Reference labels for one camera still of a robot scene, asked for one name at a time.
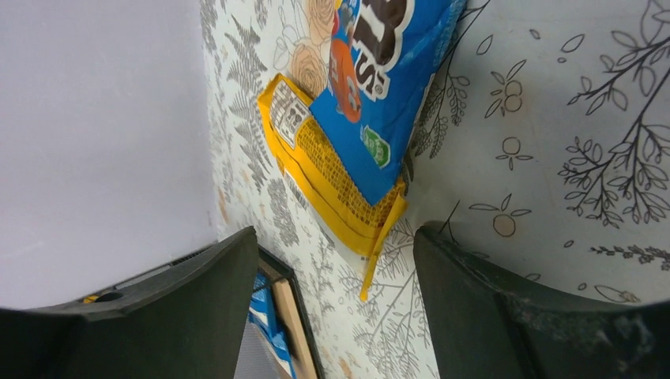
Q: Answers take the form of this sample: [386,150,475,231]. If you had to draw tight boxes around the black wire wooden shelf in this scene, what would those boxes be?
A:
[247,246,326,379]

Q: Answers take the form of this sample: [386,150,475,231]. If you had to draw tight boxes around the yellow candy bar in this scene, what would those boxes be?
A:
[257,73,407,301]

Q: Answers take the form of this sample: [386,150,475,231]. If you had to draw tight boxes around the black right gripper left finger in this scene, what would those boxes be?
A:
[1,227,258,378]

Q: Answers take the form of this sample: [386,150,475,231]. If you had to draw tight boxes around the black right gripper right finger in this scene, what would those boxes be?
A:
[412,223,669,378]

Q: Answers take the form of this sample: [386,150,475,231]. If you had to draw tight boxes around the blue m&m candy bag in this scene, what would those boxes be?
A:
[310,0,465,205]

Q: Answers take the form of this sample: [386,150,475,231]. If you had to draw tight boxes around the yellow m&m candy bag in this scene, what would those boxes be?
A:
[82,295,99,304]

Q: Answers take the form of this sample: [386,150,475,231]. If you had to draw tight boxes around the floral patterned table mat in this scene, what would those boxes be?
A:
[200,1,669,378]

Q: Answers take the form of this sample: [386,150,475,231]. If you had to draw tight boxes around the blue white candy bar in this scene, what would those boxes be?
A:
[247,272,296,378]

